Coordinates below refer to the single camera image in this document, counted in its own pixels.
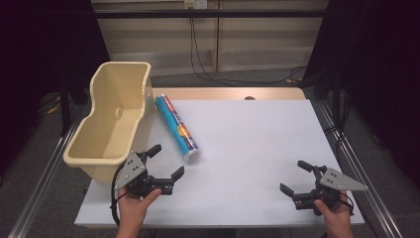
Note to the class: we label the black curtain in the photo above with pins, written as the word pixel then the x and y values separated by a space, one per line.
pixel 36 59
pixel 379 72

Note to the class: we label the person's right hand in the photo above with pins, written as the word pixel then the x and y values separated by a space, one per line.
pixel 333 211

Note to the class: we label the person's left hand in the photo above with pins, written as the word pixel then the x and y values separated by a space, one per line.
pixel 135 205

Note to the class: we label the beige plastic bin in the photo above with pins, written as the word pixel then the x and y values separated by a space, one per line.
pixel 112 122

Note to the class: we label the blue printed roll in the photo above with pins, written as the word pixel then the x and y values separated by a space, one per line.
pixel 177 128

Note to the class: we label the black horizontal frame bar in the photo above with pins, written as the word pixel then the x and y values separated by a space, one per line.
pixel 211 13

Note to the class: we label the white wall socket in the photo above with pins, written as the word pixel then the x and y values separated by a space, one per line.
pixel 195 3

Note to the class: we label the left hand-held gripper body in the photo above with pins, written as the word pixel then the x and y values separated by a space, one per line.
pixel 132 170

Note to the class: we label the white table mat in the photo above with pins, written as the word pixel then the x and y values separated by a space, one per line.
pixel 247 155

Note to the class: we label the metal floor rail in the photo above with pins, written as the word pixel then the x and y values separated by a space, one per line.
pixel 39 185
pixel 360 172

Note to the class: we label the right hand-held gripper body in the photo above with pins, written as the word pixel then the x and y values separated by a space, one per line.
pixel 333 183

